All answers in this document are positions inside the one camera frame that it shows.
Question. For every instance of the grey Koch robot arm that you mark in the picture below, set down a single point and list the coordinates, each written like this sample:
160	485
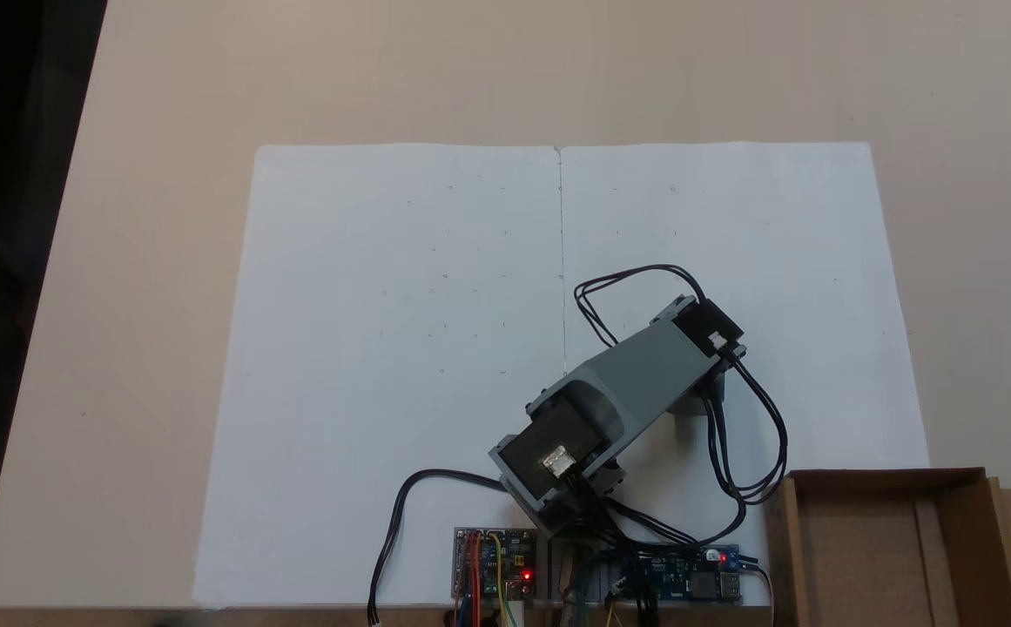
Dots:
636	374

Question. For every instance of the blue power circuit board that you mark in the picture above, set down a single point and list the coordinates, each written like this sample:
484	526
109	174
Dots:
714	583

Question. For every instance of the white paper sheet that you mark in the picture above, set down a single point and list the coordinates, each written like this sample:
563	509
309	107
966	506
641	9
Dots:
366	305
775	218

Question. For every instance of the brown cardboard box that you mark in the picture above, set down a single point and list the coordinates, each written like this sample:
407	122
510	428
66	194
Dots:
871	549

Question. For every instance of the motor controller circuit board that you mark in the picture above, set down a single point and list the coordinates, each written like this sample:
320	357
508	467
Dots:
509	557

